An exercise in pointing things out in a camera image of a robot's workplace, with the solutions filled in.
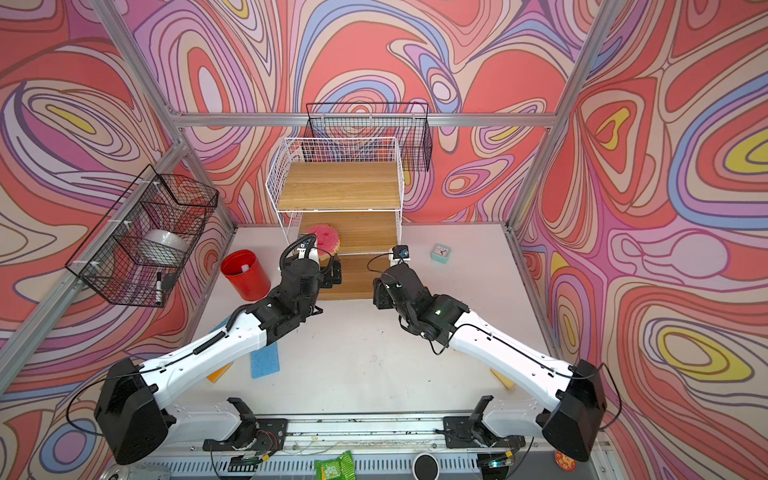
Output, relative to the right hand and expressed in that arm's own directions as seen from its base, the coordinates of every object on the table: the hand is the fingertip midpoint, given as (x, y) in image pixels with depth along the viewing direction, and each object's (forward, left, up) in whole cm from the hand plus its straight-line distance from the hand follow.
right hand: (385, 288), depth 76 cm
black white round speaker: (-37, -8, -17) cm, 41 cm away
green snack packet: (-36, +12, -21) cm, 43 cm away
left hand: (+9, +16, +4) cm, 19 cm away
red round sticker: (-37, -41, -22) cm, 59 cm away
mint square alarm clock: (+27, -20, -19) cm, 39 cm away
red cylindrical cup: (+13, +44, -10) cm, 47 cm away
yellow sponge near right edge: (-18, -32, -21) cm, 42 cm away
